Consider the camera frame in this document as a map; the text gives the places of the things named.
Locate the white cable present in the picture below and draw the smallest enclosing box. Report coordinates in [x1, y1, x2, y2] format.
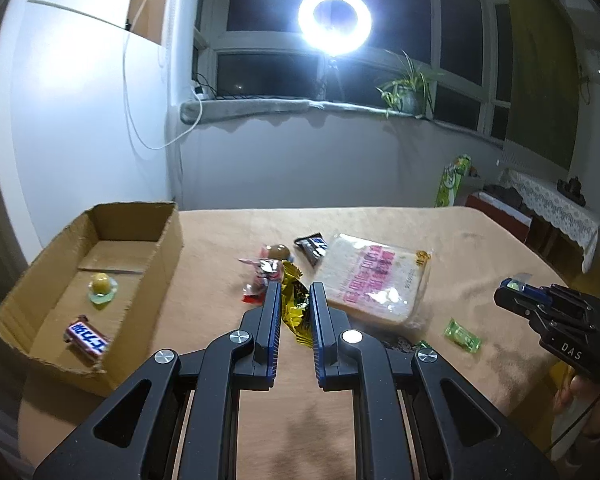
[122, 0, 203, 151]

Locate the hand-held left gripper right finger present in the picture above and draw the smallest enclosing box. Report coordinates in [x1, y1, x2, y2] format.
[309, 281, 558, 480]

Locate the yellow curtain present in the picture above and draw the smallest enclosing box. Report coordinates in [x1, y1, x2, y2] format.
[500, 0, 581, 171]

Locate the sliced bread packet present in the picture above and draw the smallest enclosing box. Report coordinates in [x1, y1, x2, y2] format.
[310, 232, 433, 331]

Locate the brown jelly cup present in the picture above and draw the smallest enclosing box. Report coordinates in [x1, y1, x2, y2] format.
[260, 242, 292, 263]

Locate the yellow jelly cup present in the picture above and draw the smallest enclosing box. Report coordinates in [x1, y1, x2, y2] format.
[87, 272, 118, 307]

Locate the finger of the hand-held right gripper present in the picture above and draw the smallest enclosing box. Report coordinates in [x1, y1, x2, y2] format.
[494, 287, 556, 333]
[522, 284, 591, 313]

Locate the potted spider plant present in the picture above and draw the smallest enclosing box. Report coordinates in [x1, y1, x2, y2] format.
[376, 50, 446, 121]

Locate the red-brown cabinet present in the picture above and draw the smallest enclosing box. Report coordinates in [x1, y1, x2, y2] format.
[465, 185, 533, 246]

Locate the snickers bar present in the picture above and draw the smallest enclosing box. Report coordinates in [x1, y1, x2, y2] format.
[62, 315, 112, 358]

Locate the white partition panel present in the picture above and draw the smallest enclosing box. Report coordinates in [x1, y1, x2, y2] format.
[0, 0, 178, 266]

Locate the person's right hand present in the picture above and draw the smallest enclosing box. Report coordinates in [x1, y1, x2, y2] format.
[554, 374, 600, 442]

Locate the black light tripod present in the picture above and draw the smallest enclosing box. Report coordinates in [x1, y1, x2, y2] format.
[324, 54, 346, 103]

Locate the black chocolate bar packet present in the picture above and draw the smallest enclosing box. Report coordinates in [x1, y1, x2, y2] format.
[293, 232, 331, 266]

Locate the dark ornament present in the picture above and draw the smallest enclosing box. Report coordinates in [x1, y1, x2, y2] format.
[557, 176, 587, 206]

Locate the white lace cloth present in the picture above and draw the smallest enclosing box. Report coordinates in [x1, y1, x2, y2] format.
[500, 167, 600, 273]

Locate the green snack bag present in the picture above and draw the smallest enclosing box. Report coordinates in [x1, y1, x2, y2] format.
[434, 154, 472, 208]

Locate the yellow foil snack wrapper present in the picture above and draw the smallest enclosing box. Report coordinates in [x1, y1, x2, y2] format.
[279, 260, 315, 348]

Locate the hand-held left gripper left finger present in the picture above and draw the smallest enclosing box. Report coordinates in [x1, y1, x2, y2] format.
[32, 281, 283, 480]

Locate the brown cardboard box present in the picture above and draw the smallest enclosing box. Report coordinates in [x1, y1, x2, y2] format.
[0, 201, 186, 398]

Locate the grey windowsill cloth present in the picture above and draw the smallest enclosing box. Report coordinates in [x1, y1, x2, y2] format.
[179, 97, 506, 151]

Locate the white ring light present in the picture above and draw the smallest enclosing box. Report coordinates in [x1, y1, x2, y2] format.
[298, 0, 372, 55]

